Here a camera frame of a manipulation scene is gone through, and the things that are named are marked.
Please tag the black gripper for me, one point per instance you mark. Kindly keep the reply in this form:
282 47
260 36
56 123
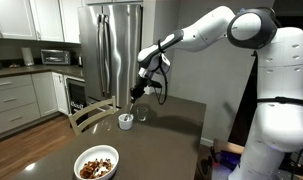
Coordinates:
139 88

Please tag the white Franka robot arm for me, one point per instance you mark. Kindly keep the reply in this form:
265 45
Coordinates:
281 83

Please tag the light gray cup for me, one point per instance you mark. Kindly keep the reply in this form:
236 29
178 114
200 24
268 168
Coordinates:
126 124

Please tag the white ceramic bowl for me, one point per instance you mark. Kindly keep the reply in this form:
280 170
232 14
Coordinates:
87 155

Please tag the clear drinking glass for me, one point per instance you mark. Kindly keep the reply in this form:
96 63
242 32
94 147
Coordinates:
142 114

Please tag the pale wooden chair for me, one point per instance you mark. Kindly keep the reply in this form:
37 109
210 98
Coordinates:
91 111

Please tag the stainless steel refrigerator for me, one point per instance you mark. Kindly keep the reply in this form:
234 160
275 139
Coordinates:
121 50

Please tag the black wine cooler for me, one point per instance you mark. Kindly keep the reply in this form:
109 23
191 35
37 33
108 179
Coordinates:
77 95

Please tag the brown food pieces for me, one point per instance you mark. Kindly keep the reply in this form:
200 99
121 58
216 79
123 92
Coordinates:
94 168

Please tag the dark kitchen countertop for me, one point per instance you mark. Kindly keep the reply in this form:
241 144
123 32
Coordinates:
41 70

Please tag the wooden base board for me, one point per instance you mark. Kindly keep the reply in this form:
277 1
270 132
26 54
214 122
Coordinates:
227 146

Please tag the white paper towel roll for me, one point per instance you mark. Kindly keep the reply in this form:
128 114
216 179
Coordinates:
27 56

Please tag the white lower kitchen cabinets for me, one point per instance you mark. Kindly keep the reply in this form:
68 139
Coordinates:
17 103

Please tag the white kitchen cabinets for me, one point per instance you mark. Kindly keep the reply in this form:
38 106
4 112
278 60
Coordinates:
17 103
21 20

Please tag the white upper kitchen cabinets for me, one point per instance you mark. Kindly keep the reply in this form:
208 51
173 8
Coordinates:
21 20

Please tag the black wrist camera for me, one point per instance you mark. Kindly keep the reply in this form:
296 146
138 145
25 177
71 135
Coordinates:
154 84

